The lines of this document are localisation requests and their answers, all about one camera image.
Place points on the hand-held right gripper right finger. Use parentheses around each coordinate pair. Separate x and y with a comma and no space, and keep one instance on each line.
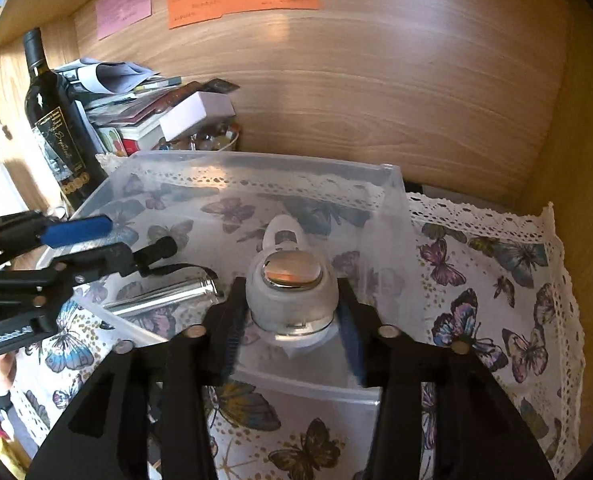
(352,342)

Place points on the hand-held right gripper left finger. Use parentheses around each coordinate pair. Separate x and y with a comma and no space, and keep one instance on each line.
(233,332)

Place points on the bowl of polished stones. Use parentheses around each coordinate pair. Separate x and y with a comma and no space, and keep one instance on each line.
(212,140)

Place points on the butterfly print lace tablecloth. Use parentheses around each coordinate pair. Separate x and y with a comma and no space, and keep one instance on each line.
(501,270)

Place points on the stack of books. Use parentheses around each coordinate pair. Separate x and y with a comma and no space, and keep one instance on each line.
(131,115)

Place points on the dark wine bottle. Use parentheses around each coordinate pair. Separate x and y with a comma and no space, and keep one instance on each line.
(51,110)

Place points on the white frosted bottle metal cap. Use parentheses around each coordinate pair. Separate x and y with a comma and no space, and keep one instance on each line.
(291,285)

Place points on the silver metal cylinder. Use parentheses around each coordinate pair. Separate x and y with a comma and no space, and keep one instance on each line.
(166,296)

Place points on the white cardboard box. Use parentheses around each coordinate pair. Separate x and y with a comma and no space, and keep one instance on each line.
(196,112)

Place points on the folded white papers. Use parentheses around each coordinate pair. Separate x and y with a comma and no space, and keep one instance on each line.
(111,76)

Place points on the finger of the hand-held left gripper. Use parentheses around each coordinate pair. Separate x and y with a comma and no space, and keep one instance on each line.
(121,257)
(76,230)

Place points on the clear plastic container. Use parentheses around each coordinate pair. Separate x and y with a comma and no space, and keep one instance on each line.
(276,176)

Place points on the pink paper note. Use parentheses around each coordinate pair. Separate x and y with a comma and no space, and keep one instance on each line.
(122,5)

